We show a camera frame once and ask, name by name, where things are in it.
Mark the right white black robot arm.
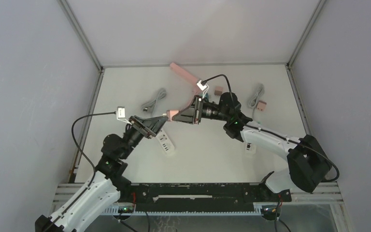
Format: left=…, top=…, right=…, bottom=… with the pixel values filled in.
left=167, top=79, right=340, bottom=201

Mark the brown pink plug adapter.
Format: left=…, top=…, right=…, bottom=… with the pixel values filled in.
left=214, top=86, right=224, bottom=96

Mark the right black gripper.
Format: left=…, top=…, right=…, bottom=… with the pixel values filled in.
left=173, top=95, right=230, bottom=124

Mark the white power strip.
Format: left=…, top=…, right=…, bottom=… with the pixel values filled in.
left=244, top=143, right=257, bottom=157
left=156, top=129, right=175, bottom=155

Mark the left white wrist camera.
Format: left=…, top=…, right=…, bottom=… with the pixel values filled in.
left=115, top=106, right=131, bottom=124

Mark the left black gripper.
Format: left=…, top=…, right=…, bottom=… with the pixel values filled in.
left=120, top=115, right=168, bottom=159

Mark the grey coiled cable right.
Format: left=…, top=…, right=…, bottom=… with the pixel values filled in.
left=248, top=83, right=266, bottom=110

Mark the pink power strip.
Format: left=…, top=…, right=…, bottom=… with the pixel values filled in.
left=169, top=62, right=200, bottom=88

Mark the pink coiled cable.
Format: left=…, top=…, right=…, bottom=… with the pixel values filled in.
left=182, top=94, right=197, bottom=111

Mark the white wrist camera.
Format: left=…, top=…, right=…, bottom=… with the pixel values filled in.
left=196, top=80, right=209, bottom=98
left=115, top=106, right=131, bottom=124

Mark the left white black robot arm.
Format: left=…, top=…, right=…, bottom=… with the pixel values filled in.
left=35, top=108, right=169, bottom=232

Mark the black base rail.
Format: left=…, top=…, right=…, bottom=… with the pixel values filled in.
left=117, top=183, right=292, bottom=212

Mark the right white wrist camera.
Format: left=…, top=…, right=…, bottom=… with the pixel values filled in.
left=196, top=80, right=209, bottom=98

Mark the grey coiled cable left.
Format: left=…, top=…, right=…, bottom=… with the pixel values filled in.
left=141, top=88, right=168, bottom=116

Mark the grey coiled cable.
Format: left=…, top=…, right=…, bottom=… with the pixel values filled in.
left=141, top=88, right=168, bottom=116
left=248, top=83, right=266, bottom=110

